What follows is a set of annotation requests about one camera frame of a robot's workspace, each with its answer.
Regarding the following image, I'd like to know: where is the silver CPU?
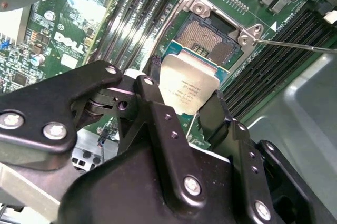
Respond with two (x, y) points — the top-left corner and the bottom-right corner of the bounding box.
(157, 39), (230, 117)

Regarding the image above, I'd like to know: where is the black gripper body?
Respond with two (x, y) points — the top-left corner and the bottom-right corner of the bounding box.
(56, 139), (253, 224)

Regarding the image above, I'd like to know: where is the metal wire locking lever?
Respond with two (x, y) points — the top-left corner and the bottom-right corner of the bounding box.
(252, 38), (337, 53)
(142, 0), (186, 72)

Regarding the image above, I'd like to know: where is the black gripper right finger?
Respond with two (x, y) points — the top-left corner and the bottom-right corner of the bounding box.
(199, 90), (319, 224)

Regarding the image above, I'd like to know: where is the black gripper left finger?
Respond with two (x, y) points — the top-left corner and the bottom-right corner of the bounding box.
(0, 55), (210, 206)

